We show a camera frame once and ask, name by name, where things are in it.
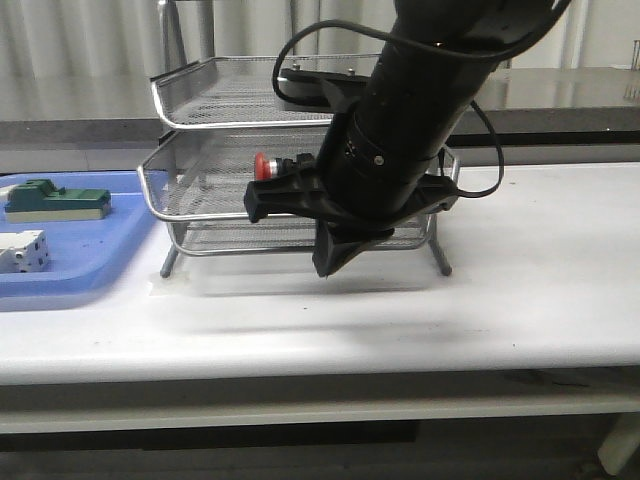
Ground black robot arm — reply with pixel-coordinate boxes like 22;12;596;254
244;1;567;277

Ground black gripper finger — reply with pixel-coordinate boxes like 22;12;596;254
312;220;395;278

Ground white circuit breaker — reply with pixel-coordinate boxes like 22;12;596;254
1;230;50;274

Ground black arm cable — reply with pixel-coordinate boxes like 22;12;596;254
271;0;571;199

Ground green and beige relay module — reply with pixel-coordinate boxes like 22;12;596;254
4;179;111;223

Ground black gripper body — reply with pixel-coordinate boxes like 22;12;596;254
242;74;461;239

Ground grey stone counter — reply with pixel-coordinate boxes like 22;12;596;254
1;68;639;146

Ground blue plastic tray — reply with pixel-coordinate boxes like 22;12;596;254
1;171;156;308

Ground grey wire rack frame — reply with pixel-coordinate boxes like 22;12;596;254
154;0;453;280

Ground mesh tray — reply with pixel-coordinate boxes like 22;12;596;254
162;214;433;258
149;51;386;131
136;127;463;223

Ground red emergency stop button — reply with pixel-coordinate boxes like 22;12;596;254
254;152;315;181

